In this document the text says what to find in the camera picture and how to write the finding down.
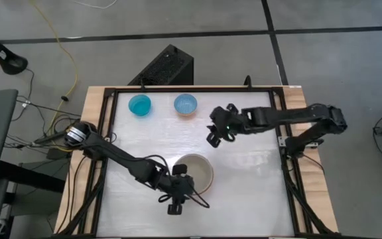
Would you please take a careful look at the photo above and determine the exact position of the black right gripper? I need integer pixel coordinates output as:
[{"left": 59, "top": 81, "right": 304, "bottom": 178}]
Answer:
[{"left": 206, "top": 103, "right": 245, "bottom": 149}]

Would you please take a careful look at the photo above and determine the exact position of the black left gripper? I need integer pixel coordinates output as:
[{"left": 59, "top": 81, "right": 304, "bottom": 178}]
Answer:
[{"left": 167, "top": 163, "right": 196, "bottom": 216}]

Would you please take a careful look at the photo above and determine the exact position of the large white bowl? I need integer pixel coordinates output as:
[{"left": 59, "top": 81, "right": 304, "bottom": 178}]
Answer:
[{"left": 173, "top": 153, "right": 215, "bottom": 195}]

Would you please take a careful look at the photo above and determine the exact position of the light blue orange-rimmed bowl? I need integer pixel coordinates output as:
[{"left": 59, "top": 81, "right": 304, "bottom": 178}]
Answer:
[{"left": 173, "top": 93, "right": 198, "bottom": 117}]

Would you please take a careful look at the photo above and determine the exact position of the black perforated box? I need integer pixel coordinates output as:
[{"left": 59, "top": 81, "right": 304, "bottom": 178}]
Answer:
[{"left": 127, "top": 44, "right": 194, "bottom": 86}]

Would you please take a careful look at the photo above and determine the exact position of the clear teal plastic bowl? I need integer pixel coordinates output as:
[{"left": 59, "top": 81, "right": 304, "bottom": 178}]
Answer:
[{"left": 127, "top": 94, "right": 153, "bottom": 118}]

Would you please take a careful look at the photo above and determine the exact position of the black furniture beam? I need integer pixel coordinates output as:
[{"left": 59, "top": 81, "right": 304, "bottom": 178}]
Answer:
[{"left": 0, "top": 159, "right": 66, "bottom": 194}]

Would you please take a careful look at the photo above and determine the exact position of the black stand leg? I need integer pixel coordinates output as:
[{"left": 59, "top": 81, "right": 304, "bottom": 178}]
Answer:
[{"left": 0, "top": 23, "right": 29, "bottom": 76}]

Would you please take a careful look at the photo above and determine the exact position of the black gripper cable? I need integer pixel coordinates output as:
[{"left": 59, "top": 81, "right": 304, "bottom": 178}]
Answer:
[{"left": 157, "top": 179, "right": 211, "bottom": 210}]

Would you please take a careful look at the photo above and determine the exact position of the black metal table frame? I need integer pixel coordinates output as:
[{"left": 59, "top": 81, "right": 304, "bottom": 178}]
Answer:
[{"left": 53, "top": 85, "right": 341, "bottom": 239}]

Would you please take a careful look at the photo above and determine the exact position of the yellow floor cable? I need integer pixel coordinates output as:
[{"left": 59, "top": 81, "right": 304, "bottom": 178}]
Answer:
[{"left": 28, "top": 0, "right": 79, "bottom": 153}]

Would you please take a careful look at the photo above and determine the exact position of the black floor cable bundle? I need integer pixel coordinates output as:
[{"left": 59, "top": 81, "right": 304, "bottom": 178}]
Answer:
[{"left": 3, "top": 68, "right": 83, "bottom": 153}]

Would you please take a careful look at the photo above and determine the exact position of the white floor cable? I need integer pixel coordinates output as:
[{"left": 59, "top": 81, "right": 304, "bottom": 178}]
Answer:
[{"left": 73, "top": 0, "right": 118, "bottom": 10}]

